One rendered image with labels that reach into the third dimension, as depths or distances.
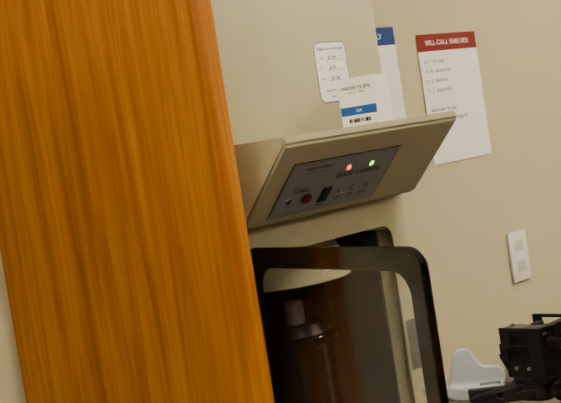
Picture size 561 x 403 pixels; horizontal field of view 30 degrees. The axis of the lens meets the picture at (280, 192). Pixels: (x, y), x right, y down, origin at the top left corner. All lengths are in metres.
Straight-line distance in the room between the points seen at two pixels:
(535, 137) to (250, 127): 1.37
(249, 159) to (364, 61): 0.31
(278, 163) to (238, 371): 0.23
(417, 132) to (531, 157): 1.21
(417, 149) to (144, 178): 0.37
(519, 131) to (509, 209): 0.19
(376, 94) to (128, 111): 0.31
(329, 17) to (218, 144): 0.34
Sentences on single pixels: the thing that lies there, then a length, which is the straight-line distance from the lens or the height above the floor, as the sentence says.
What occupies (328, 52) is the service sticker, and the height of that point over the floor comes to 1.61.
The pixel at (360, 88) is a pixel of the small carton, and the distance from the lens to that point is 1.31.
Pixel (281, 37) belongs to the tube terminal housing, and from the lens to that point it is 1.33.
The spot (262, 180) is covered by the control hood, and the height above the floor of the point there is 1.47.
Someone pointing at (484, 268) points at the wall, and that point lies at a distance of 2.35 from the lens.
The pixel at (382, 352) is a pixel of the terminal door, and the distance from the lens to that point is 1.06.
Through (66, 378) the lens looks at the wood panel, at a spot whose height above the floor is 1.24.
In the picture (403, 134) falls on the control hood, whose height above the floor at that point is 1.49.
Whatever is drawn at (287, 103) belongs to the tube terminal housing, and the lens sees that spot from 1.32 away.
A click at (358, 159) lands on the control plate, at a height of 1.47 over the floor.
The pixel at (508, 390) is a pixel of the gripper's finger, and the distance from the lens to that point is 1.18.
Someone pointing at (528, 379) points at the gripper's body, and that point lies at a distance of 1.19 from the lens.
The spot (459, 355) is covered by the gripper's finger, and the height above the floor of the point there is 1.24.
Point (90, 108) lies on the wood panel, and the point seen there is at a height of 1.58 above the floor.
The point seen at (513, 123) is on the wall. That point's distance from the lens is 2.48.
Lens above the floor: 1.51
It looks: 3 degrees down
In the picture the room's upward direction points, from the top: 9 degrees counter-clockwise
